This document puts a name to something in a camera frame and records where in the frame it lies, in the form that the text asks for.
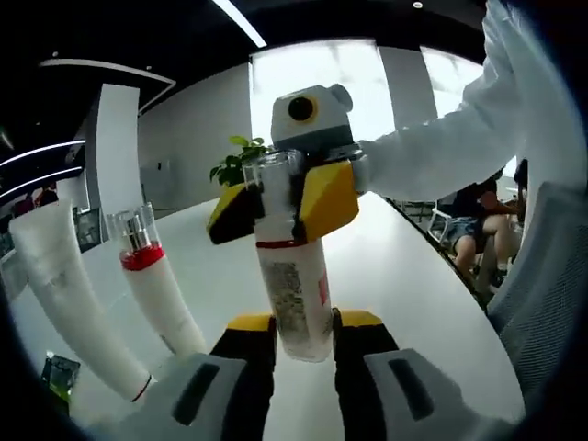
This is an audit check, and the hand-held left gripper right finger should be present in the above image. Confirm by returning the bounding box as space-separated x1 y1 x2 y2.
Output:
331 310 465 441

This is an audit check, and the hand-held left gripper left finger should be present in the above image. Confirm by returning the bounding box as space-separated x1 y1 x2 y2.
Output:
119 312 278 441

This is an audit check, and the small red label skincare bottle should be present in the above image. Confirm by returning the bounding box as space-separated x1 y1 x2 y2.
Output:
242 150 334 364

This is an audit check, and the red collar skincare pump bottle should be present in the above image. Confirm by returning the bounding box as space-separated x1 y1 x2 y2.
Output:
107 201 209 357

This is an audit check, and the green black skincare sachet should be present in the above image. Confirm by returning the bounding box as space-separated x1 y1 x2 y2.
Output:
43 351 83 401

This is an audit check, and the large white skincare tube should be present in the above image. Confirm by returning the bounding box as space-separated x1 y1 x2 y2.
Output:
8 201 153 403

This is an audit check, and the potted green plant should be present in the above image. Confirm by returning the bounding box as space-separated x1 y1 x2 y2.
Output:
209 136 273 188

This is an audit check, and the white office chair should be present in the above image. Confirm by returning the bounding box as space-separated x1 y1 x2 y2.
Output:
429 206 456 244

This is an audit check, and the grey mesh chair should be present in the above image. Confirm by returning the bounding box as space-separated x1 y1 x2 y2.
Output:
486 181 582 414

